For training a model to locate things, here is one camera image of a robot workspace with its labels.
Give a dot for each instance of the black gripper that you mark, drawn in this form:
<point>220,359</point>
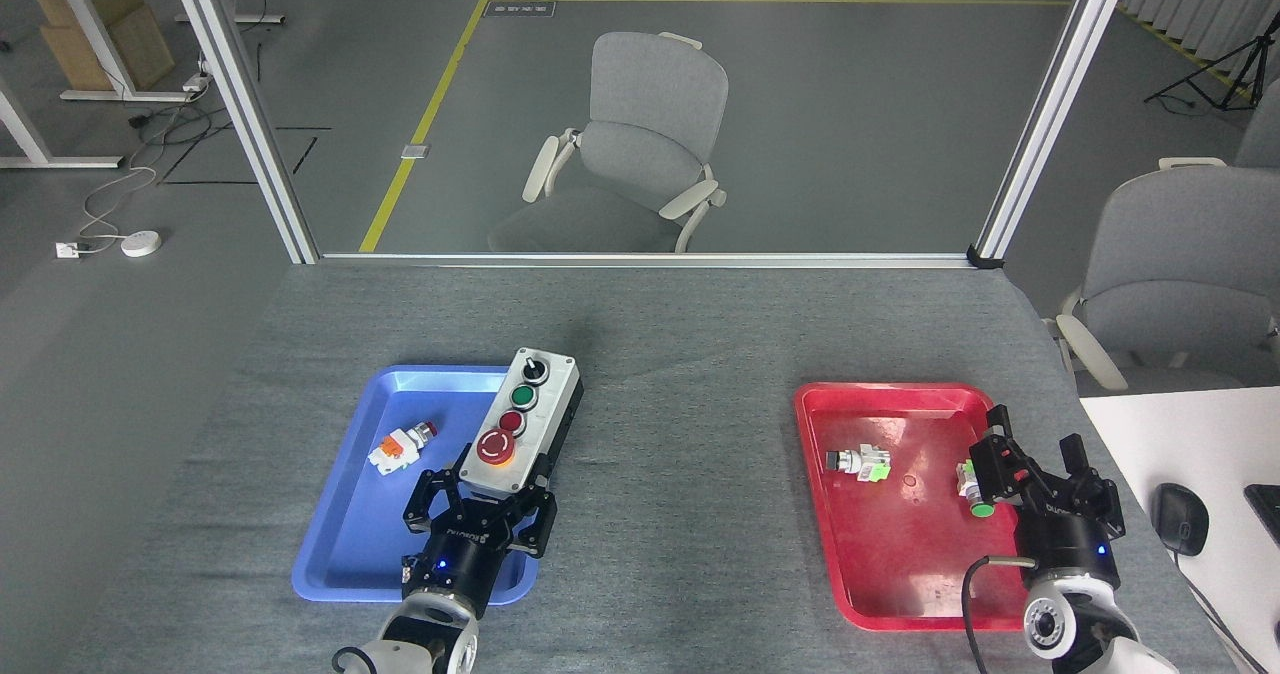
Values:
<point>465,564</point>
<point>1068,532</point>

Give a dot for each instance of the grey control box with buttons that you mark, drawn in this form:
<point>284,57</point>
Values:
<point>535,404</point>

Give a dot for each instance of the silver floor outlet box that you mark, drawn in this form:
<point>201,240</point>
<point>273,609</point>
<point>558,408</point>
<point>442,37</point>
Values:
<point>415,151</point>

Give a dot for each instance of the blue plastic tray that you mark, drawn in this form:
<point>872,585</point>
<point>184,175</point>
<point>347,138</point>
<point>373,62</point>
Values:
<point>350,534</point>

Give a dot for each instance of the black computer mouse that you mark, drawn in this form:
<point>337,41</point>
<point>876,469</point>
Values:
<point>1180,519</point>

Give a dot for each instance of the white side table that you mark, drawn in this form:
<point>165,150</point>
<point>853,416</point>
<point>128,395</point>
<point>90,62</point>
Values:
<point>1200,434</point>

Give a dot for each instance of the red plastic tray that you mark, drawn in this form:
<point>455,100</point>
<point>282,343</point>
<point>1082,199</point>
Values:
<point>900,554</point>

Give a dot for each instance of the black keyboard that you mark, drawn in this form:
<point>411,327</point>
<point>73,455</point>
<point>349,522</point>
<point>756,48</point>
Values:
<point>1268,509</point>

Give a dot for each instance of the grey office chair white arms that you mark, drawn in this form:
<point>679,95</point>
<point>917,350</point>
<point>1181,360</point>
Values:
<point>650,144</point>
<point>1180,274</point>

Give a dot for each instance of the white round floor device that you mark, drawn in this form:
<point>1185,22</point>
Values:
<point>141,244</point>

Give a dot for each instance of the black tripod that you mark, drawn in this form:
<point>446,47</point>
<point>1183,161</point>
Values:
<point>1240,64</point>

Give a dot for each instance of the white floor socket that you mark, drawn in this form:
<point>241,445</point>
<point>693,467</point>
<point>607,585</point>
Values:
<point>67,250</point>

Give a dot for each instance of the dark floor sign plate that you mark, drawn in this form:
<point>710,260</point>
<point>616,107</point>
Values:
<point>520,9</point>

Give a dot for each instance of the white power strip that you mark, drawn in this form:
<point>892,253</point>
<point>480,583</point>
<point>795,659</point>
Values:
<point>196,82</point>

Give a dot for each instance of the red push button orange switch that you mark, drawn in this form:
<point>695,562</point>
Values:
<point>398,449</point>

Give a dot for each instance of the black push button green switch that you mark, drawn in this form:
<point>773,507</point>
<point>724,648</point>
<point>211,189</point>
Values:
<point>862,462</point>

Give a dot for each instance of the silver aluminium post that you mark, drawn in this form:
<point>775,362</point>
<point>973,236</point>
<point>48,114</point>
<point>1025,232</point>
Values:
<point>1055,104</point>
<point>245,104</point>

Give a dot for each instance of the white desk leg frame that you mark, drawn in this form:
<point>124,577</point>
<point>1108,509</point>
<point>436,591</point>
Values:
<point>95,24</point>
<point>30,139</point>

